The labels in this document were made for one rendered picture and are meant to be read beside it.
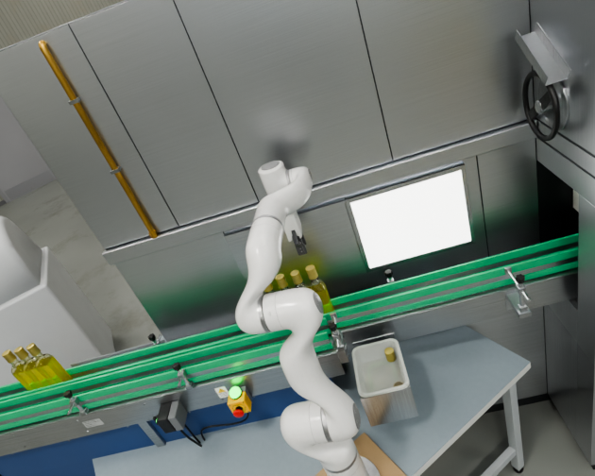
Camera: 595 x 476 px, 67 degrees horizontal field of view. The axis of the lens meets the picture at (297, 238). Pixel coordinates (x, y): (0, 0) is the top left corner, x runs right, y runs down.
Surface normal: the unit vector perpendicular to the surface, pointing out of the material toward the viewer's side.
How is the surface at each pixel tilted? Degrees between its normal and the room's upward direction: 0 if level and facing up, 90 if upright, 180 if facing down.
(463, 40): 90
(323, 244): 90
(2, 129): 90
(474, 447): 0
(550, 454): 0
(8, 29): 90
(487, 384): 0
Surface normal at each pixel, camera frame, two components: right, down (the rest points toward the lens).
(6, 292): 0.38, 0.20
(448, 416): -0.31, -0.80
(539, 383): 0.02, 0.53
